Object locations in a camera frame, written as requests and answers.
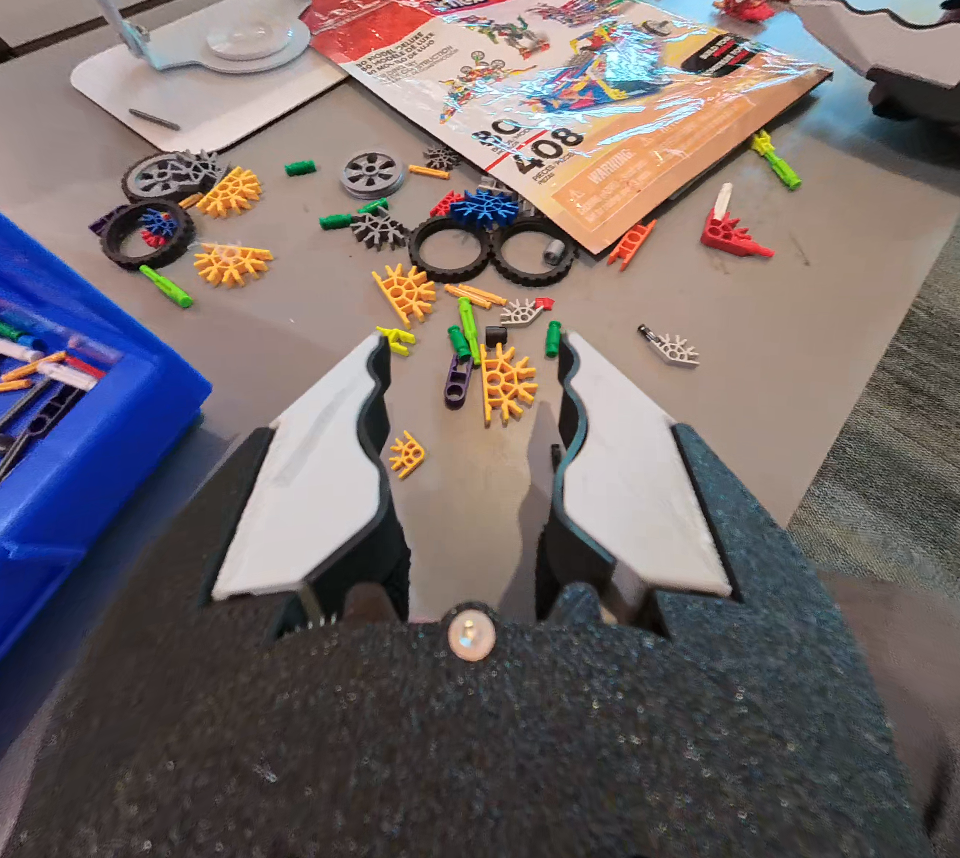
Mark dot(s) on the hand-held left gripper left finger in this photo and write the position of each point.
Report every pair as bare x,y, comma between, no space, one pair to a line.
307,483

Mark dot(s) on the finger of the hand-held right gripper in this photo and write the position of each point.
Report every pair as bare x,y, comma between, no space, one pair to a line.
892,48

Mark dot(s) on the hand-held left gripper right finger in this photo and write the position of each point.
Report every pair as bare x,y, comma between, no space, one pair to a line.
630,490

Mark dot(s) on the small yellow connector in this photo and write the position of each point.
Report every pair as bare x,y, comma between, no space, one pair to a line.
409,454

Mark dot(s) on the grey connector with black rod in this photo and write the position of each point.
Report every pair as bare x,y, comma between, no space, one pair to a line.
675,350

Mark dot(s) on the light green rod with clip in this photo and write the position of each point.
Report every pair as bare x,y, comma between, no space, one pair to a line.
778,162

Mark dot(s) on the yellow half-round connector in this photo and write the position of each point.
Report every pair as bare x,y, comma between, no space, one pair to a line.
405,292
506,385

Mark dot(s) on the dark green short rod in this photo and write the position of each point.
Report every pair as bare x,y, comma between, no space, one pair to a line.
373,205
458,342
553,338
335,221
300,167

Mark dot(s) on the purple connector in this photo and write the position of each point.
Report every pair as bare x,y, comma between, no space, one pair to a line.
458,384
109,219

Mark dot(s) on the small black piece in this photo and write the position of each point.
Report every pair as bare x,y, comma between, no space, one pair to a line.
495,337

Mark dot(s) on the grey connector with red tip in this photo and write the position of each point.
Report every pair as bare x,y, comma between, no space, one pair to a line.
521,313

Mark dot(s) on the blue plastic bin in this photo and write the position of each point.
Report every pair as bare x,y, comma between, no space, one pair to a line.
97,483

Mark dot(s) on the yellow snowflake connector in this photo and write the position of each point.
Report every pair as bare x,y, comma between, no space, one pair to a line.
229,264
231,192

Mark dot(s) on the black toy tyre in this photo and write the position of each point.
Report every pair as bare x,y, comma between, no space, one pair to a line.
421,254
525,273
112,244

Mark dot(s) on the orange connector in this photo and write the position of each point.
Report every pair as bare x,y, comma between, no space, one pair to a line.
631,244

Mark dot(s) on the red connector with white rod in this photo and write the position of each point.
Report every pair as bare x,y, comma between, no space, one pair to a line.
726,234

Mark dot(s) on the pair of orange rods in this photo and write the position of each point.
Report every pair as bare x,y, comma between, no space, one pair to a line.
474,295

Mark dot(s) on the small grey spool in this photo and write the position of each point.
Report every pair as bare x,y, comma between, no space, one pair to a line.
557,250

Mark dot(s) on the rods in blue bin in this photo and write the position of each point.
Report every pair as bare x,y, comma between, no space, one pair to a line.
45,367

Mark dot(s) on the small blue connector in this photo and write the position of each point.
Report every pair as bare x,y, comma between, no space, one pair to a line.
156,222

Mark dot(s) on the printed toy packaging card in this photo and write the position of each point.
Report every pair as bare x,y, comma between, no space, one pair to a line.
585,93

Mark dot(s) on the blue snowflake connector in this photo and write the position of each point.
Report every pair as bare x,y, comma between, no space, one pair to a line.
486,207

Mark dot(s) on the orange rod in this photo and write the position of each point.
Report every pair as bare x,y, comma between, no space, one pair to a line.
429,172

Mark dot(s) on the grey wheel hub with connector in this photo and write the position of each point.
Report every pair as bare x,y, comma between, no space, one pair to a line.
169,175

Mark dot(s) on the dark grey snowflake connector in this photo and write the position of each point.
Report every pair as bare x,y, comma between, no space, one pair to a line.
442,157

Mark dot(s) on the thin dark grey rod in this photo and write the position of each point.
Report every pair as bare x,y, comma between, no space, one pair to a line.
154,120

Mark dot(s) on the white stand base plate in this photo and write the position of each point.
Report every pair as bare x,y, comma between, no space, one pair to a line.
210,70

